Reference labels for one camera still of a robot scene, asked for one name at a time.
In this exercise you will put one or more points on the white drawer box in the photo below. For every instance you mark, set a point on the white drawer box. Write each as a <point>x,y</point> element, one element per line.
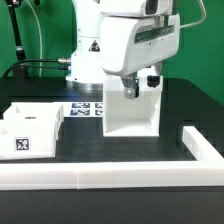
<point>45,111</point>
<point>27,139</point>

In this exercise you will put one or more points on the white L-shaped fence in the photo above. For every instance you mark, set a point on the white L-shaped fence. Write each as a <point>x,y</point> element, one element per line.
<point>207,169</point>

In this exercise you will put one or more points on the white front drawer box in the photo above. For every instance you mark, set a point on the white front drawer box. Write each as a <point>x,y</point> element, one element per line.
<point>27,139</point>

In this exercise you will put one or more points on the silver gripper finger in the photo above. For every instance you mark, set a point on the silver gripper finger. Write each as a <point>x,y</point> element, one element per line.
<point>131,86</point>
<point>153,79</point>

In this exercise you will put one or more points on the black camera stand pole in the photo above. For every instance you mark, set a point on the black camera stand pole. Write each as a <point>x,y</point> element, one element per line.
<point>19,70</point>

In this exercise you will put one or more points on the white rear drawer box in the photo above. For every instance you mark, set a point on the white rear drawer box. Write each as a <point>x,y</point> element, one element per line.
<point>45,111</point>

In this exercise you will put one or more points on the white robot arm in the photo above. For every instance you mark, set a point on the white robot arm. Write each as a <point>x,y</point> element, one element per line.
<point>86,70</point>

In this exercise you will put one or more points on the white marker sheet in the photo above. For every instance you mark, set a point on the white marker sheet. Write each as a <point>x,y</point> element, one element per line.
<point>82,109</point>

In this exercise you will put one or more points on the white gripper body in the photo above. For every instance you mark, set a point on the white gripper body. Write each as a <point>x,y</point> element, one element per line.
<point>130,44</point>

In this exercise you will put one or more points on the white drawer cabinet housing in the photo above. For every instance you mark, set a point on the white drawer cabinet housing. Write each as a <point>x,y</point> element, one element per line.
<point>123,117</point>

